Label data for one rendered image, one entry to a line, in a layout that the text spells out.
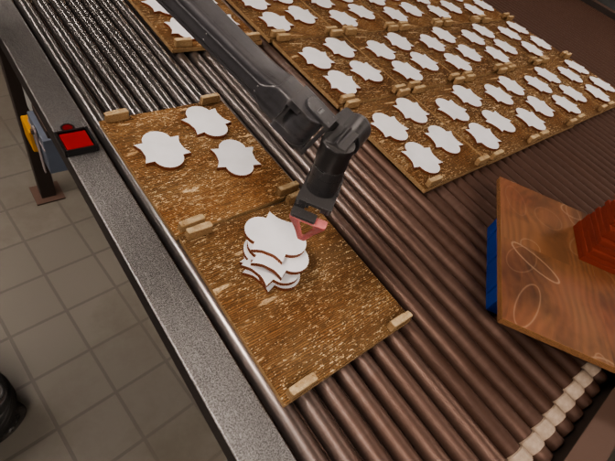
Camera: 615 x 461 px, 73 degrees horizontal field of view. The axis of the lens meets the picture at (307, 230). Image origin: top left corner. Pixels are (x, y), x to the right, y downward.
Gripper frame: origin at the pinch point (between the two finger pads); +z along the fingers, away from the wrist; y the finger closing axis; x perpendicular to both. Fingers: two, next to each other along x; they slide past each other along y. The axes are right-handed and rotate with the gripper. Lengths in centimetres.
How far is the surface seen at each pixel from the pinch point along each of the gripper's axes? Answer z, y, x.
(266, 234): 7.9, -0.9, 7.1
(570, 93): 15, 158, -92
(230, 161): 13.2, 21.8, 24.6
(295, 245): 8.0, -0.7, 0.7
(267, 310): 14.9, -13.5, 0.9
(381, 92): 15, 88, -6
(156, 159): 13.0, 12.4, 39.5
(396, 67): 14, 111, -9
